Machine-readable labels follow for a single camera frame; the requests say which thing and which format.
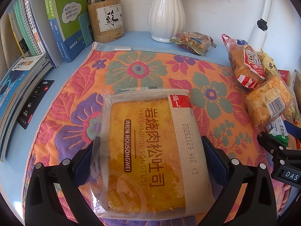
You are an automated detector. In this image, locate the floral woven table mat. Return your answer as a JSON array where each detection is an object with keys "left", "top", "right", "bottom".
[{"left": 27, "top": 43, "right": 271, "bottom": 225}]

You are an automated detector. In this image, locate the stack of books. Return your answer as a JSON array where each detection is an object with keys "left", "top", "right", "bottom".
[{"left": 1, "top": 0, "right": 62, "bottom": 162}]

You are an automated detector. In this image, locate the orange printed bread packet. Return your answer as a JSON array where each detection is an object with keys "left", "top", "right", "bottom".
[{"left": 244, "top": 74, "right": 295, "bottom": 131}]

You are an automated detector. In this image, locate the green white snack packet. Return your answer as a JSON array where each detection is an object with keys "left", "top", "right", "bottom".
[{"left": 265, "top": 117, "right": 289, "bottom": 147}]

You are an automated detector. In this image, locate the white ribbed vase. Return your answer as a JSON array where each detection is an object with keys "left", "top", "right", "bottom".
[{"left": 147, "top": 0, "right": 186, "bottom": 43}]

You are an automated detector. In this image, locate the cartoon boy biscuit packet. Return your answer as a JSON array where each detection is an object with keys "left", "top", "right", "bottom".
[{"left": 169, "top": 32, "right": 216, "bottom": 56}]

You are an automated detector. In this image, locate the red wafer packet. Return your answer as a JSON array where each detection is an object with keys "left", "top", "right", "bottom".
[{"left": 277, "top": 69, "right": 291, "bottom": 86}]

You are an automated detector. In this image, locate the pork floss toast packet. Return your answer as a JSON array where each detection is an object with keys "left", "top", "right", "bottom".
[{"left": 90, "top": 88, "right": 215, "bottom": 220}]

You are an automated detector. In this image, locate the yellow label snack packet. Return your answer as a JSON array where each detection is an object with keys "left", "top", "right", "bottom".
[{"left": 259, "top": 50, "right": 277, "bottom": 80}]

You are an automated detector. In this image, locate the white lamp post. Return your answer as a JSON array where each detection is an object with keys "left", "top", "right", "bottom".
[{"left": 248, "top": 0, "right": 272, "bottom": 52}]

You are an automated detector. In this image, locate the tan rice cake bar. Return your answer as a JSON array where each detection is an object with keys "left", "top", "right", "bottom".
[{"left": 293, "top": 69, "right": 301, "bottom": 101}]

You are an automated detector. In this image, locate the green English grammar book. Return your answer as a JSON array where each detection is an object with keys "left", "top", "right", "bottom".
[{"left": 44, "top": 0, "right": 94, "bottom": 62}]

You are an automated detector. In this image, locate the red guoba crisps bag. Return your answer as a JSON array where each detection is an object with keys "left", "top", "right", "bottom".
[{"left": 221, "top": 34, "right": 265, "bottom": 89}]

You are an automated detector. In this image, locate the bamboo pen holder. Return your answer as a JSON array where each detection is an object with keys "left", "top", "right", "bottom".
[{"left": 88, "top": 0, "right": 125, "bottom": 43}]

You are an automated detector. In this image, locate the blue white red snack bag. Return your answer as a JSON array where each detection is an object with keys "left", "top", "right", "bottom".
[{"left": 284, "top": 120, "right": 300, "bottom": 150}]

